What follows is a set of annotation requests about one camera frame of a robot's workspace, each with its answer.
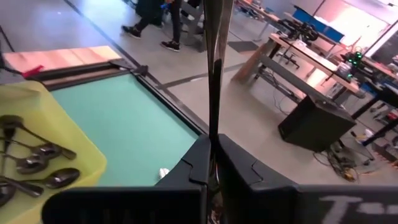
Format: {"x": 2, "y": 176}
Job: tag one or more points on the red tape strip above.
{"x": 32, "y": 71}

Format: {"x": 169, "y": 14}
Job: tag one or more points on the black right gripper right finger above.
{"x": 255, "y": 193}

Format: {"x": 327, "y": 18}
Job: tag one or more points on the green table mat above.
{"x": 124, "y": 130}

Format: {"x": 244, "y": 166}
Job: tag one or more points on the wooden work table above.
{"x": 314, "y": 60}

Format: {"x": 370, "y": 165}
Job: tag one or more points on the white crumpled paper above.
{"x": 163, "y": 172}

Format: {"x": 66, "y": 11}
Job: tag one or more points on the black robot arm on table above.
{"x": 300, "y": 29}

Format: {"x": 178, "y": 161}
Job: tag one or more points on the dark floor mat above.
{"x": 242, "y": 46}

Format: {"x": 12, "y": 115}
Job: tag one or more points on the black work table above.
{"x": 388, "y": 93}

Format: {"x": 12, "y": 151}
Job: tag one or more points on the black table frame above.
{"x": 130, "y": 67}

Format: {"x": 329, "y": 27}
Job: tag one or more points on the black box under table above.
{"x": 317, "y": 124}

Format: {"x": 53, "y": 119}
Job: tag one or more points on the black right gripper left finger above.
{"x": 189, "y": 168}

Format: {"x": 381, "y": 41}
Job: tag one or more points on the person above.
{"x": 175, "y": 25}

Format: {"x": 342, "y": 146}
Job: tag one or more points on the black office chair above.
{"x": 287, "y": 59}

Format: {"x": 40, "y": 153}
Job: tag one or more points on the yellow plastic bin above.
{"x": 62, "y": 130}

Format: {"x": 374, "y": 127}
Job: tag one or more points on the blue panel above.
{"x": 326, "y": 29}

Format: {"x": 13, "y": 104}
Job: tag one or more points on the device with green lights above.
{"x": 351, "y": 63}

